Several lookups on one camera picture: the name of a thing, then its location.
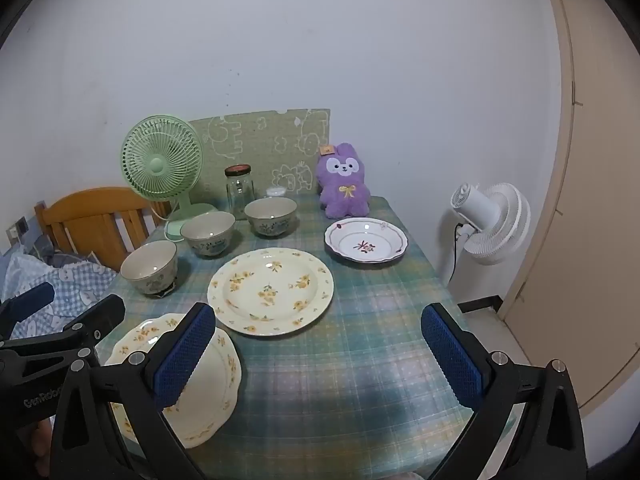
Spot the person's left hand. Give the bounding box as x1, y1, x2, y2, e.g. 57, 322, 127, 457
31, 417, 53, 478

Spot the beige door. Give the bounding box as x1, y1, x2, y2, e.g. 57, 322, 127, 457
500, 0, 640, 421

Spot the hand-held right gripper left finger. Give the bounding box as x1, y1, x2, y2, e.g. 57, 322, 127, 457
50, 302, 217, 480

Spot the purple plush bunny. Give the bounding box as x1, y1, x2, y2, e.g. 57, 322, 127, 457
316, 142, 372, 220

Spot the black fan cable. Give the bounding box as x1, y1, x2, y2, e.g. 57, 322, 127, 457
451, 222, 463, 282

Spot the beige floral bowl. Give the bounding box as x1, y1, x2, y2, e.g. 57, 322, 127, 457
244, 196, 298, 239
180, 211, 236, 259
120, 240, 178, 297

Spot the white standing fan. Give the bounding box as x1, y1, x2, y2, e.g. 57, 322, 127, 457
439, 182, 531, 291

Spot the plaid tablecloth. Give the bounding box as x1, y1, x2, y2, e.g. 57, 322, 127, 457
97, 195, 516, 480

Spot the green desk fan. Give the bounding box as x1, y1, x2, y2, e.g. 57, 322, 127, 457
120, 115, 219, 241

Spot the glass jar with dark lid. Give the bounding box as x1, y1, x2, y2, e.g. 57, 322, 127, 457
224, 164, 257, 221

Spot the blue checked printed blanket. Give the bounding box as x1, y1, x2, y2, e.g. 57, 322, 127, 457
0, 247, 121, 341

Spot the grey-blue cloth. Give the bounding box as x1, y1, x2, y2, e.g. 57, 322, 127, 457
30, 235, 101, 267

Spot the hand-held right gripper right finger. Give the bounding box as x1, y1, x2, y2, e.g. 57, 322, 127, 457
421, 303, 586, 480

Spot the white plate with red flowers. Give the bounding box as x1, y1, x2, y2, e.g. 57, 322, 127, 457
324, 217, 408, 264

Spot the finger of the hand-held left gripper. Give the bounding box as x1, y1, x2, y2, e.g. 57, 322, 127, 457
0, 282, 55, 341
0, 294, 126, 376

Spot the yellow floral plate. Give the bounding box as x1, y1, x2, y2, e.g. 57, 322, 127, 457
207, 248, 335, 337
102, 313, 242, 449

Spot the wall socket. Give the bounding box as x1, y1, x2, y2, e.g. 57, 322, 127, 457
6, 216, 28, 248

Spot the wooden chair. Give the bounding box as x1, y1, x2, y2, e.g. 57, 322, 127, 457
34, 187, 173, 273

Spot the green printed mat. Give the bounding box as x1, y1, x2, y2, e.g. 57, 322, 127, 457
187, 108, 332, 206

